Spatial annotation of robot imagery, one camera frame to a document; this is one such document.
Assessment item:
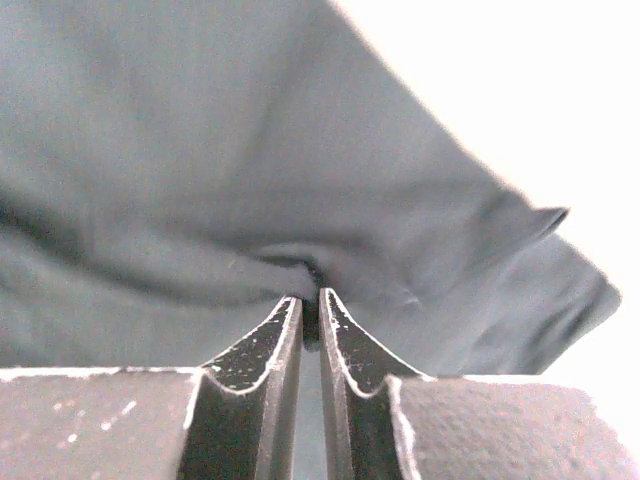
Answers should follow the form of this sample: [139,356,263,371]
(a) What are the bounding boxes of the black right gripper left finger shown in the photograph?
[1,297,302,479]

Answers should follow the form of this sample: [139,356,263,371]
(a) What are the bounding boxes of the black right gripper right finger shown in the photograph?
[319,288,638,479]

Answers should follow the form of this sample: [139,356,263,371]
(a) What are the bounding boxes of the black t shirt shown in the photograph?
[1,1,621,377]

